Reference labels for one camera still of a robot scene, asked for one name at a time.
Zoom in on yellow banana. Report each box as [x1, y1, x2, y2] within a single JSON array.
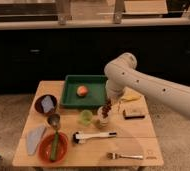
[[121, 95, 141, 102]]

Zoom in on red orange apple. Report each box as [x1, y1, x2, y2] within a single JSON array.
[[76, 86, 89, 97]]

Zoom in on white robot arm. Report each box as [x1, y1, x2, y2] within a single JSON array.
[[104, 53, 190, 120]]

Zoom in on translucent green cup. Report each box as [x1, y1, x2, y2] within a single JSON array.
[[79, 110, 93, 126]]

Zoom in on green cucumber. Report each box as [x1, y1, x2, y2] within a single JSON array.
[[50, 132, 59, 161]]

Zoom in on wooden table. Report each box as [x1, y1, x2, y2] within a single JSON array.
[[12, 80, 165, 168]]

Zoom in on grey folded cloth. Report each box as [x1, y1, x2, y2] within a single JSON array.
[[26, 125, 46, 155]]

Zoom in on green plastic tray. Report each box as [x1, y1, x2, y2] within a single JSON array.
[[60, 75, 107, 109]]

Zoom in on blue sponge in bowl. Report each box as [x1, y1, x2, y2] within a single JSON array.
[[41, 96, 54, 113]]

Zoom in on dark red grape bunch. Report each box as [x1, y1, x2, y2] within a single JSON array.
[[102, 99, 112, 118]]

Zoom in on white handled dish brush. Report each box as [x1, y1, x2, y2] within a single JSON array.
[[72, 132, 117, 144]]

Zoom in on dark brown bowl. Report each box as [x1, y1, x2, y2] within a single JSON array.
[[34, 94, 57, 115]]

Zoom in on orange red bowl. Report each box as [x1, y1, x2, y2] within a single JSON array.
[[38, 132, 68, 164]]

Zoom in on white cup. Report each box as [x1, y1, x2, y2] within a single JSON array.
[[97, 108, 111, 126]]

